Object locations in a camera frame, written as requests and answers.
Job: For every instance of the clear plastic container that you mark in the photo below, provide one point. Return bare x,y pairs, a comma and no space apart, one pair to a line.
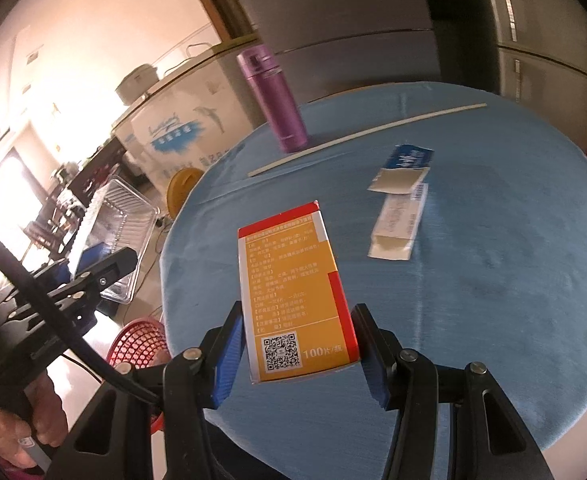
123,210

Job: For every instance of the grey cabinet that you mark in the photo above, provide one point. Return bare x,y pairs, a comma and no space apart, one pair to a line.
348,10

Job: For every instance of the round blue table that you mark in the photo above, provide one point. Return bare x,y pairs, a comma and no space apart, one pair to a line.
498,260

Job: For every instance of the blue and white carton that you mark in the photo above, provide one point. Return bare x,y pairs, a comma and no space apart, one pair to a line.
408,157

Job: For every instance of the silver refrigerator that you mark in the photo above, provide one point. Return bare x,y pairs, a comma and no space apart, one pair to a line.
538,35

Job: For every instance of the long white box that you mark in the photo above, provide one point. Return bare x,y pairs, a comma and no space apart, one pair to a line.
398,220

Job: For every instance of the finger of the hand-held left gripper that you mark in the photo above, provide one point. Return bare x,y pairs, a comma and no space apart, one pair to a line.
111,267
53,274

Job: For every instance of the person's left hand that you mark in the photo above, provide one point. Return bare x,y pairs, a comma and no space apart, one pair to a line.
3,435

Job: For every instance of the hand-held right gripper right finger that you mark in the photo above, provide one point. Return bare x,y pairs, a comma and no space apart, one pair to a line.
373,365

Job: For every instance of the purple thermos bottle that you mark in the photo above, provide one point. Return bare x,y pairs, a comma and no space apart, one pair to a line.
273,100

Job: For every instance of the round yellow stool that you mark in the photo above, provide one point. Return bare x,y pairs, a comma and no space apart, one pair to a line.
183,190

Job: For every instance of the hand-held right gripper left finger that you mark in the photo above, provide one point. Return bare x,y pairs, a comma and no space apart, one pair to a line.
228,360

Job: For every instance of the white rice cooker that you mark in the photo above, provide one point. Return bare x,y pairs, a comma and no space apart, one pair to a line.
136,85

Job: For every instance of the long white strip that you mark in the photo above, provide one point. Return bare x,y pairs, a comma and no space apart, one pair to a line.
373,130

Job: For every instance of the orange medicine box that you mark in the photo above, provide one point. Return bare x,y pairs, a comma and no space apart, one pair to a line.
288,285

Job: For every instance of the red plastic stool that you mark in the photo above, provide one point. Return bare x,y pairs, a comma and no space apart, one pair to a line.
138,345

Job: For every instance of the white chest freezer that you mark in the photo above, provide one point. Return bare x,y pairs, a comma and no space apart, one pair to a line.
173,135

